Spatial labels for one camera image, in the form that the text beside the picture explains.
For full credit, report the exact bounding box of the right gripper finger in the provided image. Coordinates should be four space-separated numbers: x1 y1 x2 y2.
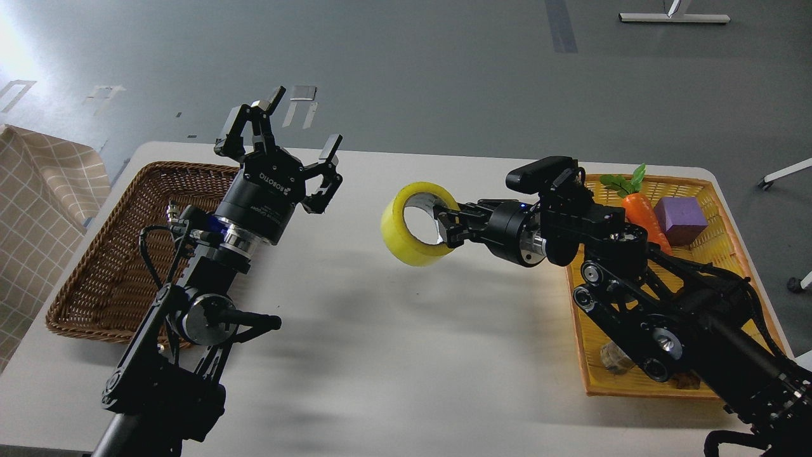
437 219 473 249
434 202 483 223

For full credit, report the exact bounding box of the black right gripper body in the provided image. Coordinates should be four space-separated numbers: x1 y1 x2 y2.
469 200 546 267

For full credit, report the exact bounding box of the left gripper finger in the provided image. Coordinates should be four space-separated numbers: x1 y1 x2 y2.
214 86 286 164
301 134 343 214

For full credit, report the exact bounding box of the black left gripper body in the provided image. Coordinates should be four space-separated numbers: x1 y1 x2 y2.
214 152 305 245

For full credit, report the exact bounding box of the yellow tape roll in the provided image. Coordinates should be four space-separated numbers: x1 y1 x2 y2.
380 182 459 267

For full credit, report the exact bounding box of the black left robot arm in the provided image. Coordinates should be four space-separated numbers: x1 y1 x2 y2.
93 87 343 456

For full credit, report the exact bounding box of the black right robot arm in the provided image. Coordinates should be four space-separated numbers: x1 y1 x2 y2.
432 157 811 456

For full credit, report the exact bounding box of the toy carrot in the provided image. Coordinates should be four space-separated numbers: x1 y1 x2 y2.
599 164 673 255

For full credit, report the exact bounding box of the small glass jar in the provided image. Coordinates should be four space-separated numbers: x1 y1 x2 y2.
599 341 637 375

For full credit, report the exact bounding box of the purple cube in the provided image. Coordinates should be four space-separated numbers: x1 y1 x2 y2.
653 197 709 246

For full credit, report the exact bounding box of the brown wicker basket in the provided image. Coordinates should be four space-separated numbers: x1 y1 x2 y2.
46 161 237 343

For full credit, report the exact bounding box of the beige checkered cloth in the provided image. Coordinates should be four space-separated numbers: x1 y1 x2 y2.
1 124 110 368

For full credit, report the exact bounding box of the yellow plastic tray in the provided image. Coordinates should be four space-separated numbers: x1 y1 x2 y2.
572 175 789 402

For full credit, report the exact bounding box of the brown toy animal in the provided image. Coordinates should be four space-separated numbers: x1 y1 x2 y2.
672 371 702 390

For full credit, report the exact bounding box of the white chair leg with caster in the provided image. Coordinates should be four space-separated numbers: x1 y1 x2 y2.
757 158 812 191

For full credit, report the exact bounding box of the white metal stand base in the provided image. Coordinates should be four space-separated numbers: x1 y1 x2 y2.
618 1 731 24

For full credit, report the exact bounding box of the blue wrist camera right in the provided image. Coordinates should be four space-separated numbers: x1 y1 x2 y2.
505 156 578 194

